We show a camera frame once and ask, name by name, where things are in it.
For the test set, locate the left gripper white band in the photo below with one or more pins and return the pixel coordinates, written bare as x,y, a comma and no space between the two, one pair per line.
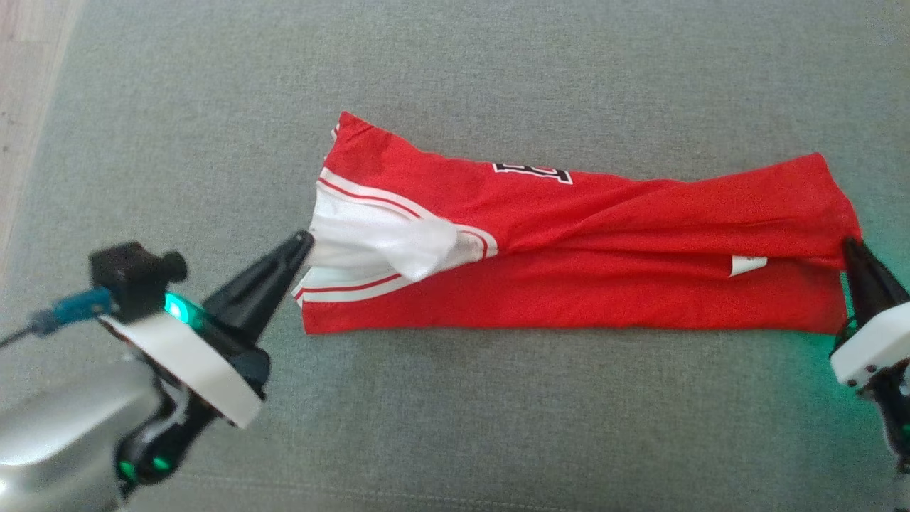
192,370

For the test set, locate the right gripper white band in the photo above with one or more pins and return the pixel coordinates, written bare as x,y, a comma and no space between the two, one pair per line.
881,348

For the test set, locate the red and white jersey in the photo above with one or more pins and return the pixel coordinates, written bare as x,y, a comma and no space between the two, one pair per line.
569,284

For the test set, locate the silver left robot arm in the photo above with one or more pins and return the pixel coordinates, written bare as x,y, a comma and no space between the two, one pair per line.
57,441

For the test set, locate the large grey sofa seat cushion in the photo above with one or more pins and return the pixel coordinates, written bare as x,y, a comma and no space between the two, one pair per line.
498,427

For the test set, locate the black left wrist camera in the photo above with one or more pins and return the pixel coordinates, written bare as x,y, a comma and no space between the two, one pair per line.
128,277

